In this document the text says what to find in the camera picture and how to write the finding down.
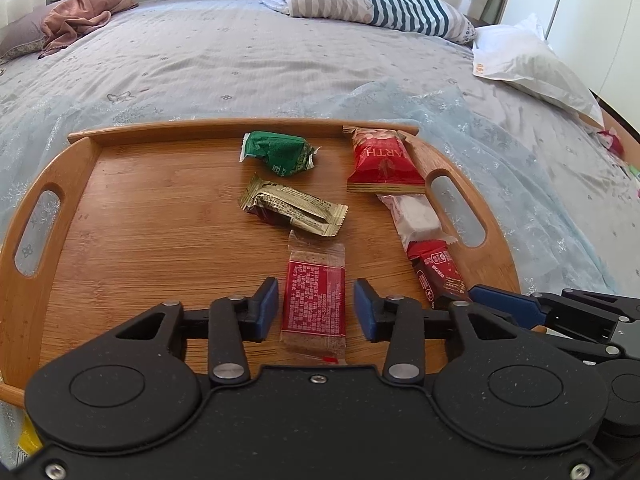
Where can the bright red snack packet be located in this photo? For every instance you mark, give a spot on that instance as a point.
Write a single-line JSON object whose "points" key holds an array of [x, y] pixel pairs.
{"points": [[382, 160]]}

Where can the wooden bed edge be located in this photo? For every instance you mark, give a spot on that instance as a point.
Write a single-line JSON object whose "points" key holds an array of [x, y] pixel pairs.
{"points": [[620, 115]]}

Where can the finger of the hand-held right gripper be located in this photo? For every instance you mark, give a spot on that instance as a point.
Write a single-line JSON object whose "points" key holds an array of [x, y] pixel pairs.
{"points": [[585, 349], [505, 305]]}

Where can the small clear red cracker packet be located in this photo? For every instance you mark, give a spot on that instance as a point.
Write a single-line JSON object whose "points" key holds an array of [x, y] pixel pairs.
{"points": [[312, 295]]}

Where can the white pillow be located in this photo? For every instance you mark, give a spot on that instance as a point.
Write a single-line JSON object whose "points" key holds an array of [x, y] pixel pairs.
{"points": [[530, 65]]}

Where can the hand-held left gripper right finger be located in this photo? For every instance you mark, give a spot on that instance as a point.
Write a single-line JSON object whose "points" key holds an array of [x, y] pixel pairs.
{"points": [[365, 310]]}

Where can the dark brown red bar packet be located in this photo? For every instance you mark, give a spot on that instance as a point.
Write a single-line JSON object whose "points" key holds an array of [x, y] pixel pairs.
{"points": [[437, 270]]}

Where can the small red object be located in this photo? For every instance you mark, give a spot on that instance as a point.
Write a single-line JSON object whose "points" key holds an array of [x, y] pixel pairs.
{"points": [[611, 142]]}

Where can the bed with grey bedspread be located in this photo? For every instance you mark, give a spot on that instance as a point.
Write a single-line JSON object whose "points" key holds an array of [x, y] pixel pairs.
{"points": [[225, 50]]}

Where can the yellow snack packet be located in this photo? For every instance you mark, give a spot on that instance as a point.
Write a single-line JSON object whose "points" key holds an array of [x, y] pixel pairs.
{"points": [[30, 442]]}

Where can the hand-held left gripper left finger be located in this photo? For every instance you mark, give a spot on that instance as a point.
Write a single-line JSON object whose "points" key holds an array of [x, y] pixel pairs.
{"points": [[267, 310]]}

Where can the pink crumpled cloth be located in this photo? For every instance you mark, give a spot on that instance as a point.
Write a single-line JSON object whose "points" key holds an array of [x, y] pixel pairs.
{"points": [[80, 15]]}

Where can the gold snack packet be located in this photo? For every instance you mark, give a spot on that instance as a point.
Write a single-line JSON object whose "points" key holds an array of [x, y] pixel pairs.
{"points": [[290, 207]]}

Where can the white pink snack packet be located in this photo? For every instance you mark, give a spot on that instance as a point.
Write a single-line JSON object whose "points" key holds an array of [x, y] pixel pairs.
{"points": [[417, 217]]}

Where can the purple pillow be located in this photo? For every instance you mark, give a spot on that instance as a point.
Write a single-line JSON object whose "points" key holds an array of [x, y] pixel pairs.
{"points": [[20, 30]]}

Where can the green snack packet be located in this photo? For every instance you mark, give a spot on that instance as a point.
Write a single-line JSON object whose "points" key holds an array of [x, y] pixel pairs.
{"points": [[280, 152]]}

